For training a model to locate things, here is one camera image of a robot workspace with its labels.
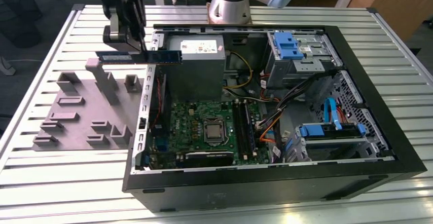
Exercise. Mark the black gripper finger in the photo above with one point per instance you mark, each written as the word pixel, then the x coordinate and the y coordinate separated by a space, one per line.
pixel 136 26

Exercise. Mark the RAM stick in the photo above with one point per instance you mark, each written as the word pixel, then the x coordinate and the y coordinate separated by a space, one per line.
pixel 251 130
pixel 115 57

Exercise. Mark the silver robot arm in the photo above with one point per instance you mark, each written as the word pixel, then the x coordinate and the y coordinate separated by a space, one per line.
pixel 230 8

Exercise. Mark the black RAM slot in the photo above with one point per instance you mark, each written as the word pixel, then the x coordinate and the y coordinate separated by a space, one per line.
pixel 239 130
pixel 245 130

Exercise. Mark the grey power supply unit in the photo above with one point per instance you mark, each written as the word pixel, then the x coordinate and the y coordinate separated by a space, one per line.
pixel 193 82

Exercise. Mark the grey parts rack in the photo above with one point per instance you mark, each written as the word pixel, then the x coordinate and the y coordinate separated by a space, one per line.
pixel 87 112

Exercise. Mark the green motherboard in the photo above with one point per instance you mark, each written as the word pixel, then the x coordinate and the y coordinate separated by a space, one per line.
pixel 189 112

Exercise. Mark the white floor stand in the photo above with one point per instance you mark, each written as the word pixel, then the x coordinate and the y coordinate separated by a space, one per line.
pixel 7 67

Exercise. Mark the tall blue drive carrier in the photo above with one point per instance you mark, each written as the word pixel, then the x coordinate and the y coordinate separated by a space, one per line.
pixel 285 46

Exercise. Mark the blue expansion slot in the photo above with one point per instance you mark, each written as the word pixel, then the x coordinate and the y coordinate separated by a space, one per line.
pixel 162 144

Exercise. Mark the silver CPU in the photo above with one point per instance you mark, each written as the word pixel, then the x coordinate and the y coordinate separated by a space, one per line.
pixel 214 131

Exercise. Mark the grey metal drive cage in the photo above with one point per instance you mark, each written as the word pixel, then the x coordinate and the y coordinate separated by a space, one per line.
pixel 288 74

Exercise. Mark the black graphics card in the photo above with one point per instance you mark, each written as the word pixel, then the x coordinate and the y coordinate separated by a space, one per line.
pixel 210 158

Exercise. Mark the blue carrier with black disk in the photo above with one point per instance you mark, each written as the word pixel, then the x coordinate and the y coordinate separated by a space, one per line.
pixel 313 130

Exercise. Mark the black PC case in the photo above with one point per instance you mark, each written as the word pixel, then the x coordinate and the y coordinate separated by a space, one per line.
pixel 237 188

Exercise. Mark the grey metal disk bay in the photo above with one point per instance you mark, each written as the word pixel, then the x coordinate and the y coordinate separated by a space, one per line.
pixel 338 140

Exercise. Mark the wooden cabinet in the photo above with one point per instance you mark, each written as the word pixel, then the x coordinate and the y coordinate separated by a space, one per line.
pixel 398 1

